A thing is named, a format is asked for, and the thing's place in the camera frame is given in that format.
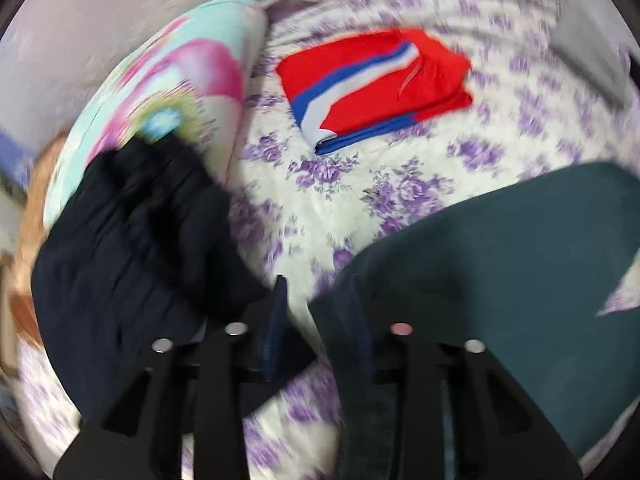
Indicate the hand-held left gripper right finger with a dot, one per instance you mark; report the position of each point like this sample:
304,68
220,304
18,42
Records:
425,410

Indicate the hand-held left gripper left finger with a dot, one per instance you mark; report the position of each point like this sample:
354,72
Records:
276,325

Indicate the teal pants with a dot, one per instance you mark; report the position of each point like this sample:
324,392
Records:
500,260

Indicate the purple floral bedspread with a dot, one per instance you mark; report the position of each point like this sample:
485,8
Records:
350,200

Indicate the dark navy garment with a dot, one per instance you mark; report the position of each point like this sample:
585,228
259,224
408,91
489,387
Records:
130,260

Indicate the brown wooden furniture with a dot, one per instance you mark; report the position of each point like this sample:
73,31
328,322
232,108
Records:
35,240

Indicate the floral pink turquoise pillow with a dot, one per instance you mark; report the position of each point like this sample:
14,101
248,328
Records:
175,90

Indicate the red blue white folded shorts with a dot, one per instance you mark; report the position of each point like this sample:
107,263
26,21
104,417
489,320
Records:
370,85

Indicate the blue patterned cloth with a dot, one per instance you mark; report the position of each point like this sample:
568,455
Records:
12,160

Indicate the purple cloth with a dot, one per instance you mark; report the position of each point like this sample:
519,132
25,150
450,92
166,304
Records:
287,10

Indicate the grey folded cloth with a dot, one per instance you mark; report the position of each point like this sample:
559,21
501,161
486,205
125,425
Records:
592,55

